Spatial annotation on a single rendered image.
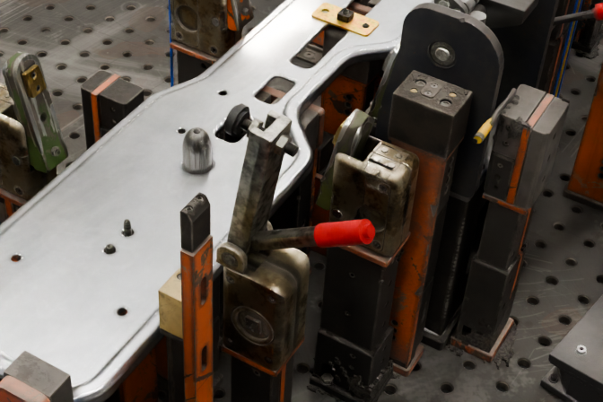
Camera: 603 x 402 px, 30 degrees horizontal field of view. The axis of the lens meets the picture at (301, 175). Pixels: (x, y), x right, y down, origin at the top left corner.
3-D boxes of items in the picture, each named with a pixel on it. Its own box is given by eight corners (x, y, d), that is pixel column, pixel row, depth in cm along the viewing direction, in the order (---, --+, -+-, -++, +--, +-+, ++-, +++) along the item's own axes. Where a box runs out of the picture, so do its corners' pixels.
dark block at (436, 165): (375, 329, 146) (413, 67, 118) (423, 352, 144) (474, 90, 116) (357, 354, 143) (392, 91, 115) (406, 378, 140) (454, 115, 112)
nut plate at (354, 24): (310, 16, 146) (310, 8, 145) (324, 3, 148) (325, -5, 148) (366, 38, 143) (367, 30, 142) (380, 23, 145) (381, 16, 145)
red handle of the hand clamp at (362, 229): (245, 220, 107) (377, 206, 97) (256, 239, 108) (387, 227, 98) (221, 246, 105) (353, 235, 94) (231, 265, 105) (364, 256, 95)
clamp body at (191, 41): (191, 139, 173) (187, -60, 150) (258, 169, 169) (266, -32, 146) (155, 173, 167) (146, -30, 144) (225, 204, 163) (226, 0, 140)
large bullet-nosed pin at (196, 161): (193, 161, 126) (192, 116, 121) (217, 172, 125) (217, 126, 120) (177, 178, 124) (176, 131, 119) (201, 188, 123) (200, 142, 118)
